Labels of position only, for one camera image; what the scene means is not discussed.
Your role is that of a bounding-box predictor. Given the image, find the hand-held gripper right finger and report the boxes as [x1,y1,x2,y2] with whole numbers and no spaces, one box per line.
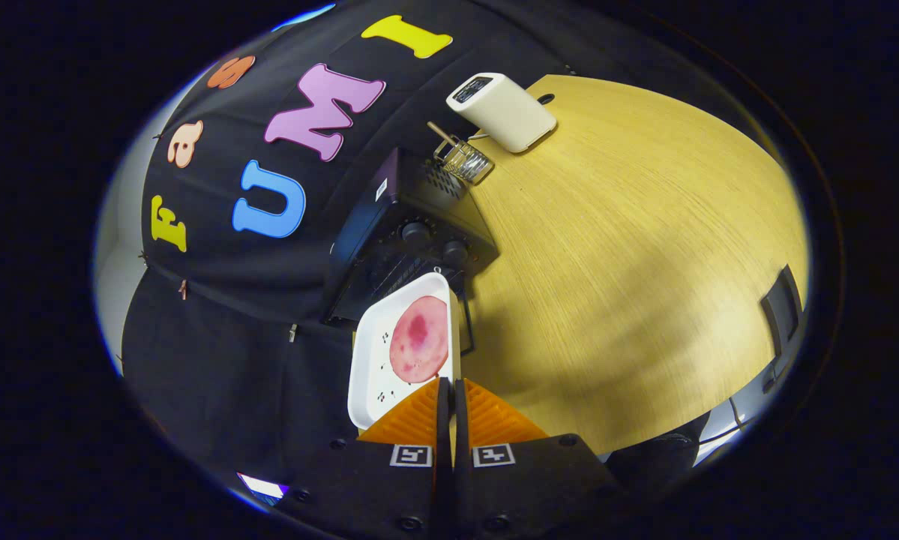
[453,377,622,539]

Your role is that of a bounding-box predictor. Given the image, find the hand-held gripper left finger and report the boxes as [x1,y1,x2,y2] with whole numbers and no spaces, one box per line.
[273,377,450,539]

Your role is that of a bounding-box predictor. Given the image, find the white square plate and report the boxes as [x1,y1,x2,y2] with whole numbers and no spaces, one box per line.
[346,271,463,432]

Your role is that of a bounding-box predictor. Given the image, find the pink ham slice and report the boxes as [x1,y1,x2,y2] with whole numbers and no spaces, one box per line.
[389,295,450,385]

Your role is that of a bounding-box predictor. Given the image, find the black toaster oven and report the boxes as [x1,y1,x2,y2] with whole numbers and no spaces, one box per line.
[322,147,499,357]

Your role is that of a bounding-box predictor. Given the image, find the white bread toaster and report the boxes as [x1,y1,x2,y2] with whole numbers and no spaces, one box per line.
[446,73,558,154]

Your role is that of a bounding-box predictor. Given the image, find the wire basket holder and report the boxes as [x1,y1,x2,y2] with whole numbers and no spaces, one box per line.
[433,135,495,185]

